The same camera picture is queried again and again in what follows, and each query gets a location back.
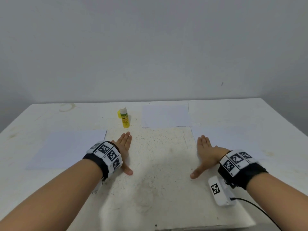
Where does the person's left hand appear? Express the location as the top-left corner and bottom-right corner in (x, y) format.
(106, 132), (134, 176)

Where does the person's right hand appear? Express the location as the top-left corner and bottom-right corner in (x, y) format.
(190, 134), (231, 180)

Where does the stack of white paper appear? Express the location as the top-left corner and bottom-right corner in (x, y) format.
(191, 124), (266, 160)
(26, 129), (108, 171)

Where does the yellow glue stick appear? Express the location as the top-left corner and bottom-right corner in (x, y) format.
(119, 107), (131, 129)

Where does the glued white paper sheet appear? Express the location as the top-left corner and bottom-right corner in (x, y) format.
(141, 103), (192, 129)

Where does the person's left forearm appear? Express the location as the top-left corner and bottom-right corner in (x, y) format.
(0, 158), (105, 231)

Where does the person's right forearm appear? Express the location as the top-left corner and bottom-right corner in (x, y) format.
(246, 173), (308, 231)

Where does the black marker wristband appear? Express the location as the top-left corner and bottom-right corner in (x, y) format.
(83, 140), (124, 181)
(218, 150), (268, 191)

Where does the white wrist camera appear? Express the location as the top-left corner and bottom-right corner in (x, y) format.
(93, 178), (109, 193)
(207, 175), (238, 207)

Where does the black cable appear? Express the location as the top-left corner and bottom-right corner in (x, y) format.
(233, 197), (286, 231)

